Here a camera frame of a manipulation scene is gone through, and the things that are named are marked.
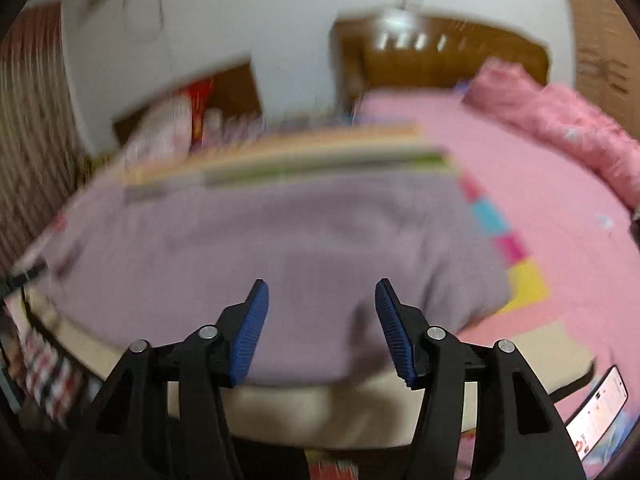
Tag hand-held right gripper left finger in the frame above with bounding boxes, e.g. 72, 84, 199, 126
57, 279, 271, 480

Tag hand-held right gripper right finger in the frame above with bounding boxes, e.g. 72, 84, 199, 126
375, 278, 586, 480

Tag purple pants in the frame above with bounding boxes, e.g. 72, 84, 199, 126
37, 172, 513, 386

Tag colourful striped mat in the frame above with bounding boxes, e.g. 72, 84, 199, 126
122, 125, 551, 316

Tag red checkered cloth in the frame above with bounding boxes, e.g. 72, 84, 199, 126
20, 330, 101, 426

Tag pink bed sheet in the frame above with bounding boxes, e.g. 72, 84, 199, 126
355, 87, 640, 426

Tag smartphone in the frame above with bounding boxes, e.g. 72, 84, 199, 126
565, 366, 628, 461

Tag floral pink folded quilt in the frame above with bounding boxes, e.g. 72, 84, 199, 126
125, 97, 193, 171

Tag red pillow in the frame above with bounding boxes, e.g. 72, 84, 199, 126
182, 80, 216, 153

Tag large wooden headboard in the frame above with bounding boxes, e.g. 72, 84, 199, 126
330, 7, 551, 116

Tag floral striped curtain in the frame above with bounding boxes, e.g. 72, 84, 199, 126
0, 5, 88, 261

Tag wooden door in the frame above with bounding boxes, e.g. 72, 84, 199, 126
562, 0, 640, 126

